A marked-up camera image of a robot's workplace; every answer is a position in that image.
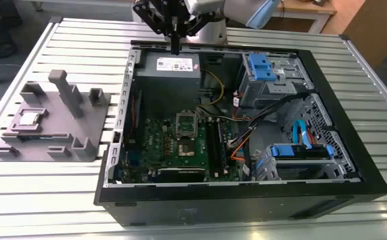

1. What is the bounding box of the red disk wire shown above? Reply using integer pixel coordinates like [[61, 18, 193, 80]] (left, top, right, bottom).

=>
[[299, 128, 321, 149]]

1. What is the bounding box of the blue plastic drive bracket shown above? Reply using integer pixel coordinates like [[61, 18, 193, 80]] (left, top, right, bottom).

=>
[[249, 53, 279, 82]]

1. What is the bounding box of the green motherboard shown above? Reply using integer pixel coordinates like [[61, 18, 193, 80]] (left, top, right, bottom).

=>
[[115, 116, 243, 183]]

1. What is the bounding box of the grey parts rack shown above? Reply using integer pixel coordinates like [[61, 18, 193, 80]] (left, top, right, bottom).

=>
[[0, 69, 113, 163]]

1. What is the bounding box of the orange wire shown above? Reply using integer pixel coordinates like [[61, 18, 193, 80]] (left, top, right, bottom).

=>
[[230, 128, 255, 161]]

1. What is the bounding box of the silver CPU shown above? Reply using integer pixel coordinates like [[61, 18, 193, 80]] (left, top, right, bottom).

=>
[[19, 112, 45, 126]]

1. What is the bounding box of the silver disk bay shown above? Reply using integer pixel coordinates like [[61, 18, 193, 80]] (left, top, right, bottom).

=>
[[251, 143, 362, 182]]

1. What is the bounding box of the black PC case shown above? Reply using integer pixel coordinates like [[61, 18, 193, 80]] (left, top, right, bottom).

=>
[[94, 39, 387, 227]]

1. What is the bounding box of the RAM stick with gold contacts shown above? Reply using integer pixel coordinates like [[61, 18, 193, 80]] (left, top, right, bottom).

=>
[[2, 132, 69, 141]]

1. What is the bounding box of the silver drive cage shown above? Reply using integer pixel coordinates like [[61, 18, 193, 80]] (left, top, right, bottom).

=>
[[239, 52, 315, 109]]

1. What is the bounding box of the grey power supply unit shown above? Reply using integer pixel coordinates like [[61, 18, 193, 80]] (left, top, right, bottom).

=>
[[135, 51, 203, 111]]

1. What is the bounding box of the white power supply label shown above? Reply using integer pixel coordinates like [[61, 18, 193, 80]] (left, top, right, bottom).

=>
[[155, 57, 195, 72]]

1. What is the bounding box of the hard disk in blue carrier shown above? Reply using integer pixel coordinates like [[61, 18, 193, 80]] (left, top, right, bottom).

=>
[[270, 144, 335, 161]]

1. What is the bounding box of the grey ribbon wire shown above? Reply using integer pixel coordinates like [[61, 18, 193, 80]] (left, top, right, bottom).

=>
[[210, 112, 249, 122]]

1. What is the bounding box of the metal socket cover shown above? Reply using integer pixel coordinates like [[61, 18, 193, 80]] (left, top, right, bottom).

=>
[[175, 111, 201, 138]]

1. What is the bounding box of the red black wire bundle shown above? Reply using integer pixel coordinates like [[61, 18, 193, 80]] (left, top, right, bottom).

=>
[[230, 91, 249, 122]]

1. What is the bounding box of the CPU socket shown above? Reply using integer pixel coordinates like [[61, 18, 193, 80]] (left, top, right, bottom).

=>
[[177, 136, 201, 158]]

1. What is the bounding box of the wooden cabinet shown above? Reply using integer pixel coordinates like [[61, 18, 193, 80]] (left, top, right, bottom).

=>
[[322, 0, 387, 70]]

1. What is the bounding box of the wooden desk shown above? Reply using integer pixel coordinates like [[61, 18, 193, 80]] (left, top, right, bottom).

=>
[[273, 0, 338, 35]]

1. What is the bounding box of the light blue disk wire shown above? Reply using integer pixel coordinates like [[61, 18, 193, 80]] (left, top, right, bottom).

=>
[[293, 119, 315, 151]]

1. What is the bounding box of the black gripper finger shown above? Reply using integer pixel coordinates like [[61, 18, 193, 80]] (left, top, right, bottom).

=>
[[175, 13, 213, 55], [133, 0, 179, 55]]

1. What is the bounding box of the black RAM slot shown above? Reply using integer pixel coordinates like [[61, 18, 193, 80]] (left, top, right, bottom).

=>
[[205, 118, 219, 176], [211, 118, 225, 176]]

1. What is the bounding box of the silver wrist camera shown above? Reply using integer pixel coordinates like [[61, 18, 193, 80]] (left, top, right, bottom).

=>
[[183, 0, 222, 16]]

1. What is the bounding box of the metal locking lever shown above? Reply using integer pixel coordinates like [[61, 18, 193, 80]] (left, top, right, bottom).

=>
[[195, 109, 203, 139]]

